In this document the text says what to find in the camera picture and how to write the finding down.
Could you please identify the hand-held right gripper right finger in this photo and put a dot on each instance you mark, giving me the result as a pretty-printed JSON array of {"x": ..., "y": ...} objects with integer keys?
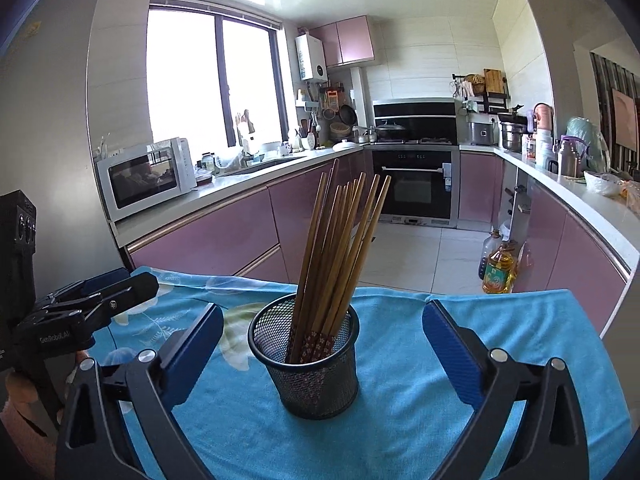
[{"x": 447, "y": 345}]

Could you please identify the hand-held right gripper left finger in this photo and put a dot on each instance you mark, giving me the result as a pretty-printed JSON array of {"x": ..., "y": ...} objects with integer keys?
[{"x": 192, "y": 340}]

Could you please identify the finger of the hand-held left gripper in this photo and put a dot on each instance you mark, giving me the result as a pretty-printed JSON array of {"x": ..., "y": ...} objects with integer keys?
[
  {"x": 100, "y": 281},
  {"x": 135, "y": 287}
]

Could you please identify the black mesh utensil holder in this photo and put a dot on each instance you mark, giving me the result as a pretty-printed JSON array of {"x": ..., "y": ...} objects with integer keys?
[{"x": 320, "y": 385}]

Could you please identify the bundle of wooden chopsticks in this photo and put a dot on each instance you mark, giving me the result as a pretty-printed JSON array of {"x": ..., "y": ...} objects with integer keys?
[{"x": 330, "y": 270}]

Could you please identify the person's left hand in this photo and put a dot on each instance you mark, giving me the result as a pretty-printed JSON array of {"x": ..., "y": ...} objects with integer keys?
[{"x": 20, "y": 395}]

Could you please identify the blue floral tablecloth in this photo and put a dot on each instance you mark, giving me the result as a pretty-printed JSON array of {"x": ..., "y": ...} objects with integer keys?
[{"x": 400, "y": 410}]

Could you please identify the yellow cooking oil bottle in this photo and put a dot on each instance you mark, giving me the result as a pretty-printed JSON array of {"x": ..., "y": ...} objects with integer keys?
[{"x": 500, "y": 272}]

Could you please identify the dark sauce bottle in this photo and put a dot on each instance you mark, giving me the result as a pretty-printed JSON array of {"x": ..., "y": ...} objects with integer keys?
[{"x": 486, "y": 255}]

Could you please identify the long pink base cabinets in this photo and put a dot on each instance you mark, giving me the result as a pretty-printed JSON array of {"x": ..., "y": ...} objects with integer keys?
[{"x": 225, "y": 240}]

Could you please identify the white microwave oven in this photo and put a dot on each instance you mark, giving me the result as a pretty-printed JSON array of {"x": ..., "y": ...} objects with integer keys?
[{"x": 145, "y": 180}]

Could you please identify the white kitchen countertop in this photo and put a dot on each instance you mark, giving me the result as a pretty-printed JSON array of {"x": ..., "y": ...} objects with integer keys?
[{"x": 225, "y": 185}]

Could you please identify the short pink base cabinets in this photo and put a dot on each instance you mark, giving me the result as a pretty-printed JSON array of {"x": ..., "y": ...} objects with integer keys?
[{"x": 550, "y": 240}]

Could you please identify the grey refrigerator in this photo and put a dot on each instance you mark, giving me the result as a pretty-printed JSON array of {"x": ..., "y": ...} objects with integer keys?
[{"x": 50, "y": 110}]

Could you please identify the black built-in oven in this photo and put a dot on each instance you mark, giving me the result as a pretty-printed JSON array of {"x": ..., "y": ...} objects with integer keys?
[{"x": 415, "y": 185}]

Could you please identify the kitchen sink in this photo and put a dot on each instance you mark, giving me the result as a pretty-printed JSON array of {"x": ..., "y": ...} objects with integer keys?
[{"x": 270, "y": 164}]

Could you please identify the steel rice cooker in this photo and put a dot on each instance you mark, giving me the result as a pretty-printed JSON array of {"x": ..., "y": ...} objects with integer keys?
[{"x": 481, "y": 134}]

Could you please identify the steel steamer pot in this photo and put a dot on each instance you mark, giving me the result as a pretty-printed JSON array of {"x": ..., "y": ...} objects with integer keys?
[{"x": 512, "y": 137}]

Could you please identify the white plastic jug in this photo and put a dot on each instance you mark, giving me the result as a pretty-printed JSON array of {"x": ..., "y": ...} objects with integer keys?
[{"x": 545, "y": 150}]

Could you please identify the large kitchen window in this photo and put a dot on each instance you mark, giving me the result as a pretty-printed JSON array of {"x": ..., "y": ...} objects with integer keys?
[{"x": 185, "y": 75}]

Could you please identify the steel thermos flask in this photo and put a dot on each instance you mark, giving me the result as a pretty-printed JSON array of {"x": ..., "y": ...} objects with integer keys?
[{"x": 567, "y": 160}]

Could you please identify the black wok with lid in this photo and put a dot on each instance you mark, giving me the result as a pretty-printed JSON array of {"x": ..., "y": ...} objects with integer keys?
[{"x": 391, "y": 131}]

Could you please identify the white plastic bag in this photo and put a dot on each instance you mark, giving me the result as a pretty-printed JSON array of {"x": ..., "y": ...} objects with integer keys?
[{"x": 602, "y": 184}]

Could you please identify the white covered dish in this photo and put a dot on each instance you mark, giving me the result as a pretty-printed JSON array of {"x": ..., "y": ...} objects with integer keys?
[{"x": 347, "y": 145}]

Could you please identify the black range hood stove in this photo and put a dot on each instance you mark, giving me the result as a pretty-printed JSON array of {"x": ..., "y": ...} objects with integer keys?
[{"x": 415, "y": 120}]

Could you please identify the bamboo steamer basket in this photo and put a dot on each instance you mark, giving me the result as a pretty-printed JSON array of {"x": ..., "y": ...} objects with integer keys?
[{"x": 341, "y": 132}]

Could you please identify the pink kettle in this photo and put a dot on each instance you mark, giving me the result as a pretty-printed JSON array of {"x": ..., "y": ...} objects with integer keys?
[{"x": 544, "y": 117}]

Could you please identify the hanging black frying pan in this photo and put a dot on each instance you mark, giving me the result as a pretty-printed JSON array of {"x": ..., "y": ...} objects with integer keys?
[{"x": 348, "y": 116}]

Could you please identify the green mesh food cover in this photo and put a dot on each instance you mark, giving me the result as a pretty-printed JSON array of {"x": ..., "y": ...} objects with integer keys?
[{"x": 590, "y": 140}]

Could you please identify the wooden cutting board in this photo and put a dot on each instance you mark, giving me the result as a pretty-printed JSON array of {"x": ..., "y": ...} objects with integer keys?
[{"x": 492, "y": 81}]

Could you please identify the black wall rack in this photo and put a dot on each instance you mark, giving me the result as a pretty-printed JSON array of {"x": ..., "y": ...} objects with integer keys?
[{"x": 475, "y": 102}]

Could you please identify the pink framed wall picture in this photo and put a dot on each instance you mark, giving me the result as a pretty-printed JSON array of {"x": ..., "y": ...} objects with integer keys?
[{"x": 625, "y": 120}]

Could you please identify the white wall water heater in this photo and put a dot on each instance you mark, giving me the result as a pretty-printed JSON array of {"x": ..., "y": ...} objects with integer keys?
[{"x": 311, "y": 57}]

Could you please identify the dark striped wall panel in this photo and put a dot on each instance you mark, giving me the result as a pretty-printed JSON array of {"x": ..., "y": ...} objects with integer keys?
[{"x": 602, "y": 90}]

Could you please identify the pink wall cabinet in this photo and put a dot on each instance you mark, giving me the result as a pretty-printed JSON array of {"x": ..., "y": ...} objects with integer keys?
[{"x": 355, "y": 40}]

